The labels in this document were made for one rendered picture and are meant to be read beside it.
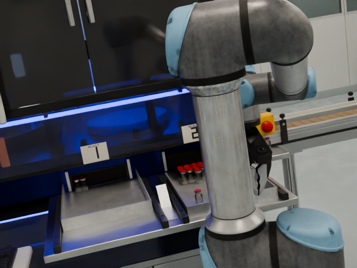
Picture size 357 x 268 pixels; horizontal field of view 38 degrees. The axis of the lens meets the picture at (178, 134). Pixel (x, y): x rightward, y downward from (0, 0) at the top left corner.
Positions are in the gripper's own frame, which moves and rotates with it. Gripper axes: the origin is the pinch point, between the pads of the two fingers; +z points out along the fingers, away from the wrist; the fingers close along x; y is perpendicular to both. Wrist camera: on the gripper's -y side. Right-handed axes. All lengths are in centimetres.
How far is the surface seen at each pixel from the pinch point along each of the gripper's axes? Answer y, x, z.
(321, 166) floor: 250, -138, 92
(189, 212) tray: 1.2, 19.4, 1.8
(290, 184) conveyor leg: 53, -31, 22
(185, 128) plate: 38.6, 10.0, -12.3
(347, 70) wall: 498, -307, 62
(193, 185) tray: 25.8, 12.8, 3.4
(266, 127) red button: 35.1, -17.4, -7.8
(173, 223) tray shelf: 0.7, 24.4, 3.6
